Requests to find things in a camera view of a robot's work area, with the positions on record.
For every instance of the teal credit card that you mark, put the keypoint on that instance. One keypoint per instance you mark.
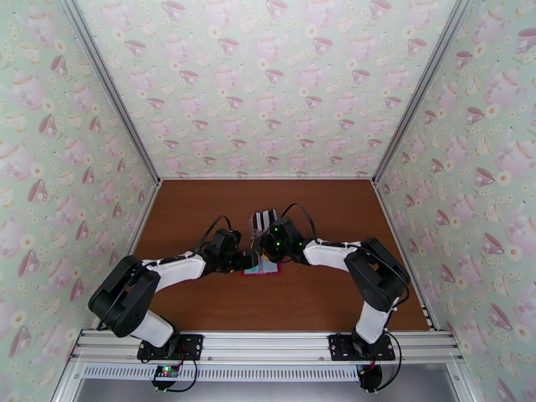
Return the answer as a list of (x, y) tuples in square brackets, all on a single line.
[(252, 271)]

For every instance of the clear acrylic card stand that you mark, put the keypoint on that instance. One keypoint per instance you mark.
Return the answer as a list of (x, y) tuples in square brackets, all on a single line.
[(254, 235)]

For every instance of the red card holder wallet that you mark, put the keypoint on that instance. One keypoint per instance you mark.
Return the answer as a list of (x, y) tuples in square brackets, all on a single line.
[(271, 270)]

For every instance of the dark grey striped card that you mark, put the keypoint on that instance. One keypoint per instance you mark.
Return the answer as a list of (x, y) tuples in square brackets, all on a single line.
[(273, 215)]

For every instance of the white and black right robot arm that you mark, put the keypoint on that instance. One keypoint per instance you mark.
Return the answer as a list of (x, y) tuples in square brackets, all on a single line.
[(326, 252)]

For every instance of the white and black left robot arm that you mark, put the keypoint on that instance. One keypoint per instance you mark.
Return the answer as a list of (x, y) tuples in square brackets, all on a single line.
[(180, 267)]

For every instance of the dark brown card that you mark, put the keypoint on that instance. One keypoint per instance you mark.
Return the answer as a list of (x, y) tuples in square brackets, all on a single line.
[(253, 224)]

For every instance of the controller board with green light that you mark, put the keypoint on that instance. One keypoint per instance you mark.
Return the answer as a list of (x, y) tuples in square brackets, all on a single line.
[(166, 372)]

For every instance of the aluminium back rail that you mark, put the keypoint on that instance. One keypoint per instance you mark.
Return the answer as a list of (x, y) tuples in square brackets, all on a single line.
[(268, 178)]

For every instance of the aluminium front mounting rail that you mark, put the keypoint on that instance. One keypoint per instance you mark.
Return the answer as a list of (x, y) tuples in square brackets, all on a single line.
[(268, 344)]

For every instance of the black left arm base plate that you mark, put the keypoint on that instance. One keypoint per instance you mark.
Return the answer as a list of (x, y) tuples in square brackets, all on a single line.
[(193, 344)]

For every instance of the aluminium left side rail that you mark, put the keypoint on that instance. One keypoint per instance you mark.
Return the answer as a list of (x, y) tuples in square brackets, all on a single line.
[(139, 229)]

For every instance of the aluminium right side rail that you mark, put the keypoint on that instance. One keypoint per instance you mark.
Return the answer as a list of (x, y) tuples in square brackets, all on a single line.
[(393, 229)]

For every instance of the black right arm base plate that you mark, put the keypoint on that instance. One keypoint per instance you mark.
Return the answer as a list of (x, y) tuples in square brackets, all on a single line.
[(340, 344)]

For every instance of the aluminium right corner post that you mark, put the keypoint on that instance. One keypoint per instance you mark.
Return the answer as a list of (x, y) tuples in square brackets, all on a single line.
[(423, 84)]

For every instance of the aluminium corner post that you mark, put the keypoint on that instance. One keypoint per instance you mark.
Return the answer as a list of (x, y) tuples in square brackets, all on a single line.
[(423, 84), (109, 84)]

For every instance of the aluminium left corner post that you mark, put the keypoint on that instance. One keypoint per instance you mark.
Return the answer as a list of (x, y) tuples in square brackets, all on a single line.
[(109, 84)]

